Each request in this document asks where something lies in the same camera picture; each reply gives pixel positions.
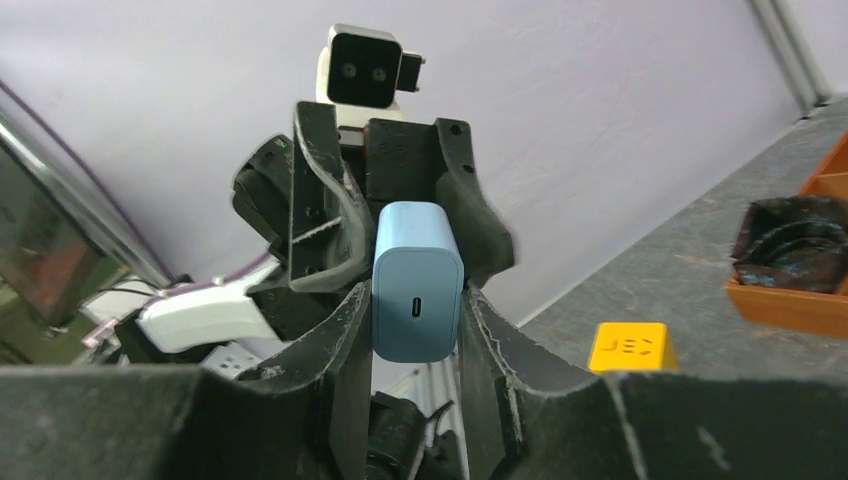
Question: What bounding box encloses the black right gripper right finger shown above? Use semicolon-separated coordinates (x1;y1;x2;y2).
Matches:
459;286;847;479

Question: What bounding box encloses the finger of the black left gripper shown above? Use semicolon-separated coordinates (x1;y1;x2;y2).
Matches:
434;118;516;288
289;101;375;293

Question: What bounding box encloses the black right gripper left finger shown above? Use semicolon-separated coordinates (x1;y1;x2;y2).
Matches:
1;282;372;479

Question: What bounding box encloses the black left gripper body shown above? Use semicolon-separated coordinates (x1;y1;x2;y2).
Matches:
338;119;441;206

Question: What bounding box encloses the light blue cube adapter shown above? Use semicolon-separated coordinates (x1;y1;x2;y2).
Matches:
371;201;465;364

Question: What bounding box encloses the yellow cube socket adapter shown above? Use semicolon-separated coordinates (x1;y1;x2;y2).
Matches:
588;322;679;373

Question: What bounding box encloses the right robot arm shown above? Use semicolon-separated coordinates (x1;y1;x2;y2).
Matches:
1;283;847;479

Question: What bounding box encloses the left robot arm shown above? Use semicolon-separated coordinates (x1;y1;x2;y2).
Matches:
115;102;515;364

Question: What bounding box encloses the wooden compartment tray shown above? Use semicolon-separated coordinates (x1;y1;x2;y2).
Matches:
725;137;847;339

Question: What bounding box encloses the rolled dark floral tie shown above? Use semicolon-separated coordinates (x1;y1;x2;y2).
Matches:
731;195;847;294

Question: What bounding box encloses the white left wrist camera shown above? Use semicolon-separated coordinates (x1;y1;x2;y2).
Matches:
315;23;426;130

